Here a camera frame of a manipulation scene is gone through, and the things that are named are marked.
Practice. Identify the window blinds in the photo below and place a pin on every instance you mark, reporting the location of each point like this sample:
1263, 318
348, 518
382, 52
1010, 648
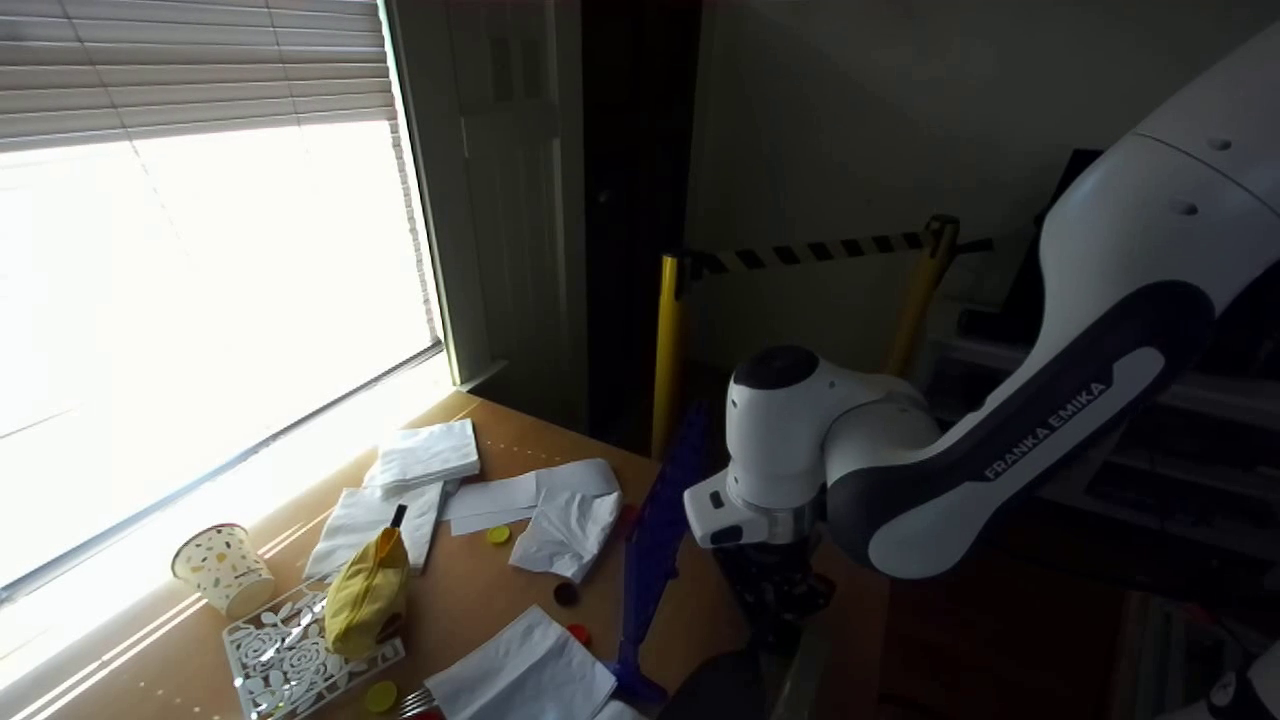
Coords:
135, 68

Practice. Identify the white napkin stack far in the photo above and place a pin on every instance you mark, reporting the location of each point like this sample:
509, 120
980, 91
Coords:
416, 458

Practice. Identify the white napkin near spatula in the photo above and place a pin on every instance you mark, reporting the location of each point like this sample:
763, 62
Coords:
529, 671

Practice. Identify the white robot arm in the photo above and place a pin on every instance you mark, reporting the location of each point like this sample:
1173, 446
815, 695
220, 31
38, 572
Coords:
1138, 261

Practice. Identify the dark game disc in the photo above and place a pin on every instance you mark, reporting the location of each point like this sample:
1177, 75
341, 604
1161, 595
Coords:
567, 595

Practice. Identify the yellow pouch bag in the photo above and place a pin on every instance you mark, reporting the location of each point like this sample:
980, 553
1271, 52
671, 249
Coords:
371, 595

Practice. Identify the yellow barrier post right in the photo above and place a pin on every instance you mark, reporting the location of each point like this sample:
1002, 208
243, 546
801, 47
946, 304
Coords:
939, 239

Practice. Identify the dark shelf unit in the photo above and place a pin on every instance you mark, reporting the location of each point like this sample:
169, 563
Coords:
1191, 471

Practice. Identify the yellow barrier post left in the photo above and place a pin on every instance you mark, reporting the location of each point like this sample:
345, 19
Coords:
664, 363

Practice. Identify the yellow barrier post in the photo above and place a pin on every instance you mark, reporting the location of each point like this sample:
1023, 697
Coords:
939, 239
664, 363

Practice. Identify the yellow game disc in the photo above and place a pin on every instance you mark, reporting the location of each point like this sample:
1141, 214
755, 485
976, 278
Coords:
498, 538

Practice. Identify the black yellow striped barrier tape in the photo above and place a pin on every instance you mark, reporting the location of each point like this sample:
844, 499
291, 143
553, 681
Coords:
735, 261

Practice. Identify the white napkin near cup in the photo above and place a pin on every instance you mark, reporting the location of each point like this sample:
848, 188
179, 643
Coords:
362, 515

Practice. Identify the crumpled white cloth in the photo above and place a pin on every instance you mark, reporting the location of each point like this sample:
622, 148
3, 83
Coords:
567, 508

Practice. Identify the red game disc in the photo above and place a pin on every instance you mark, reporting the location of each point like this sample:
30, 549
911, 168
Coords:
581, 632

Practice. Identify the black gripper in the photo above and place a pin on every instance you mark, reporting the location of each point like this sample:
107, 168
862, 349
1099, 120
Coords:
778, 590

